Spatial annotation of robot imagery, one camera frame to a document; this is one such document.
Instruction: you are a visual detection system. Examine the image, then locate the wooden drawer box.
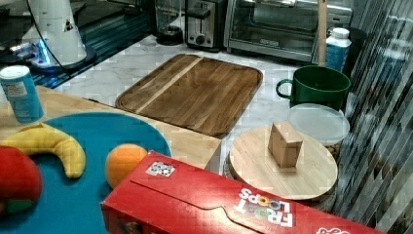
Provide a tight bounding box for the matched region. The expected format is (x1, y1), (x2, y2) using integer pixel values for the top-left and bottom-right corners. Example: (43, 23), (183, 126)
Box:
(0, 85), (223, 175)

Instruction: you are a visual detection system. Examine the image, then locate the wooden cutting board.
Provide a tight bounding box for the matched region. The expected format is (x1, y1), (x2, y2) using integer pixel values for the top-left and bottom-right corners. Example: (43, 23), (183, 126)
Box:
(116, 54), (263, 138)

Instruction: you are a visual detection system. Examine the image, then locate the wooden lid jar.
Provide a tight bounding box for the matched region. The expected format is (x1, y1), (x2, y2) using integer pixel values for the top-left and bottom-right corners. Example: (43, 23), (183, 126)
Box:
(223, 122), (338, 213)

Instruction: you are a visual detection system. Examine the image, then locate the red Froot Loops cereal box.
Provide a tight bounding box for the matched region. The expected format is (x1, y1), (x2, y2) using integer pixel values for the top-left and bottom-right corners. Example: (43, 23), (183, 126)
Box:
(101, 151), (385, 234)

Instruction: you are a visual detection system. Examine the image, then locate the orange plush fruit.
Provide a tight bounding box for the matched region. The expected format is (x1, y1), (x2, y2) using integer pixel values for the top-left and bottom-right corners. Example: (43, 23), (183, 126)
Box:
(105, 143), (147, 188)

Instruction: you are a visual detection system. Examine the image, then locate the silver toaster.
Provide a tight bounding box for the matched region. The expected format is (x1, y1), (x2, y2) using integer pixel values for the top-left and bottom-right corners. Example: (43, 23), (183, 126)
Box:
(184, 0), (228, 53)

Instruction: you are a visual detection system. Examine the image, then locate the french press coffee maker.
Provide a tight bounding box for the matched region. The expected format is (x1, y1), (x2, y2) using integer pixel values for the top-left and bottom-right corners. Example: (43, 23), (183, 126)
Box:
(155, 0), (183, 46)

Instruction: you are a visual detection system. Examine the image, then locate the green mug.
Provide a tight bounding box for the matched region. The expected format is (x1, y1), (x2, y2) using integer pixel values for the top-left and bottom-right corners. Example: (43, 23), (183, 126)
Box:
(276, 65), (351, 110)

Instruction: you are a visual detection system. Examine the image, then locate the clear plastic lid jar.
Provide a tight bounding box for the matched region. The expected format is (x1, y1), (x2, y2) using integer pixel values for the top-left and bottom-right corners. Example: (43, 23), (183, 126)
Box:
(287, 103), (350, 158)

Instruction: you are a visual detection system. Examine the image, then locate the silver toaster oven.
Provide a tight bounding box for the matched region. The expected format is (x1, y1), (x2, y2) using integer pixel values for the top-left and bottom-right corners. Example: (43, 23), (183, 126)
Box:
(223, 0), (354, 63)

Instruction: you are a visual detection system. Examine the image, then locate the white cap bottle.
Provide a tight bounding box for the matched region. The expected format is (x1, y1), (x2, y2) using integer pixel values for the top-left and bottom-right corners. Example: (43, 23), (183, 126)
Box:
(325, 27), (352, 72)

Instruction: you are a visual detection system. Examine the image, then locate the wooden spoon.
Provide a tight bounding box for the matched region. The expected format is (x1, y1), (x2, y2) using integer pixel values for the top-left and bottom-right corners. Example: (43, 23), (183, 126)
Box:
(318, 0), (327, 66)

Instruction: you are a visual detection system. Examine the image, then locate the blue plate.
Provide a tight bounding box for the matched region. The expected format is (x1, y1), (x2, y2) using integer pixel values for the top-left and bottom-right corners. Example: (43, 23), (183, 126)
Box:
(0, 112), (170, 234)

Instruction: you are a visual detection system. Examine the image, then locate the yellow plush banana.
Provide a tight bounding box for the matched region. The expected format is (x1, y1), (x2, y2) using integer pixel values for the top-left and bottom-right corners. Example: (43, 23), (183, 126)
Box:
(1, 123), (86, 178)

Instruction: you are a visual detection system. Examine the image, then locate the blue cylindrical canister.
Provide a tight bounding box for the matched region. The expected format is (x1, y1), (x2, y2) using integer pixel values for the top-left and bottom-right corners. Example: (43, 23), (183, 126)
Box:
(0, 65), (44, 123)

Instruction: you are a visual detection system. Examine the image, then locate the red plush apple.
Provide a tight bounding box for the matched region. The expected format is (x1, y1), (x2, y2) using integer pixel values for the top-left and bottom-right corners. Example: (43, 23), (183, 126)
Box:
(0, 145), (43, 215)

